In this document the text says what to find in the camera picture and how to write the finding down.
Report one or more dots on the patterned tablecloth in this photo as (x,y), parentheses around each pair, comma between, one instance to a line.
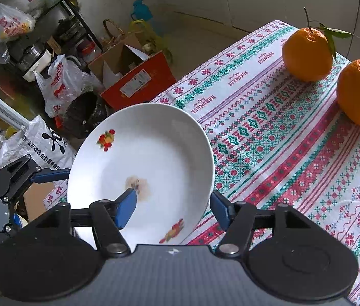
(262,134)

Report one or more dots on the red cardboard box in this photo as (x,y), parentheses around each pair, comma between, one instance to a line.
(135,79)

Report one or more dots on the white bag with orange contents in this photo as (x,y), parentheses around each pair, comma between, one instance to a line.
(7,22)

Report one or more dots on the black pot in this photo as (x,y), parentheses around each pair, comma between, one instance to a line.
(66,28)

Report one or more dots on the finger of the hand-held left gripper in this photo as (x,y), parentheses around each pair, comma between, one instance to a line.
(50,175)
(14,220)

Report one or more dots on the orange with stem and leaf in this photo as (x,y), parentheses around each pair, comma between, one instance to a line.
(307,54)

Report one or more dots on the yellow green bag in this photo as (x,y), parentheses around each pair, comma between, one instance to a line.
(154,38)

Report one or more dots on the wicker basket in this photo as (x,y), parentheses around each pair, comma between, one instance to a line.
(111,32)

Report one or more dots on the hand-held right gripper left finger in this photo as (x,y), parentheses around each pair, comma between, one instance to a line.
(125,208)

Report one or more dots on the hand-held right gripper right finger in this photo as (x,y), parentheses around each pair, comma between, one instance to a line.
(219,210)

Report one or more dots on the white plate with fruit print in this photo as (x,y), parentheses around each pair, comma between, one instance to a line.
(154,153)

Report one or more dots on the jar with red lid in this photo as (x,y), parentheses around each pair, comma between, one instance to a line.
(87,52)

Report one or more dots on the black metal shelf rack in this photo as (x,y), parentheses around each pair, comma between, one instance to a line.
(71,9)

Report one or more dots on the teal plastic jug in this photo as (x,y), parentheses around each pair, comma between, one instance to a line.
(141,12)

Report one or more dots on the white sack with black print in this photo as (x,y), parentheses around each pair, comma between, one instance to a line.
(46,140)

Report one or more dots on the black plastic bag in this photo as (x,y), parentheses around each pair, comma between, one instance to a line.
(84,116)

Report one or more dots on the white bag with red print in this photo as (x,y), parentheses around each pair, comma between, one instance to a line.
(60,89)

